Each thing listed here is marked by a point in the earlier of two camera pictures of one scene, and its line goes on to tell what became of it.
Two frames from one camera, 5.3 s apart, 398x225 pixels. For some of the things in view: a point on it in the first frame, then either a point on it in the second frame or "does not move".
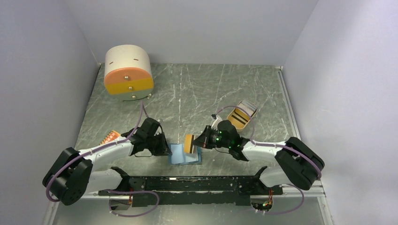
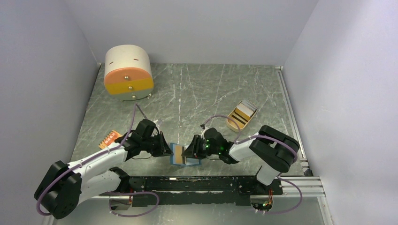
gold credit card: (188, 143) to (177, 158)
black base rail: (195, 191) does not move
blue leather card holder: (179, 157) does not move
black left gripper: (164, 149) does not move
